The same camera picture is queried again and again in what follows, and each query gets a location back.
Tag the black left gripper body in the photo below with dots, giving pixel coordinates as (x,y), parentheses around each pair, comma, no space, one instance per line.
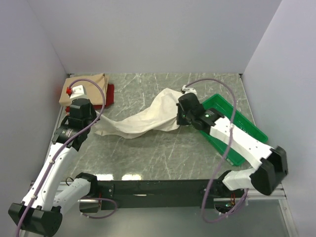
(93,116)

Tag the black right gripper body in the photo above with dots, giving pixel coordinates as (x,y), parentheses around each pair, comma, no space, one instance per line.
(182,118)

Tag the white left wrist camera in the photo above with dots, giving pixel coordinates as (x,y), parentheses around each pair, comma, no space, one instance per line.
(77,92)

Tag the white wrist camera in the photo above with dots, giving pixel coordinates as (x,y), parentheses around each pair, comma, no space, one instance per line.
(77,92)
(186,90)

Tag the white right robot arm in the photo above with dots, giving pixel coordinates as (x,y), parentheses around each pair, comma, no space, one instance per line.
(268,165)

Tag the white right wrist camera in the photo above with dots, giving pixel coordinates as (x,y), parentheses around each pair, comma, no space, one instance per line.
(186,90)

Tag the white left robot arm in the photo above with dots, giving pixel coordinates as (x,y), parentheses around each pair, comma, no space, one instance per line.
(41,209)

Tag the white t shirt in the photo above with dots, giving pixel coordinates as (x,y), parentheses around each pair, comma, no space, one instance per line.
(161,115)

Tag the folded beige t shirt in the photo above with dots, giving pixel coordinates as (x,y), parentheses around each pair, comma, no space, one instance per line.
(92,92)

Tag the black base beam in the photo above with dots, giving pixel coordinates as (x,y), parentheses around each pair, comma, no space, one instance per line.
(153,193)

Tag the folded red t shirt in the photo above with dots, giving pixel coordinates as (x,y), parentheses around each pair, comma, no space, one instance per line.
(109,98)

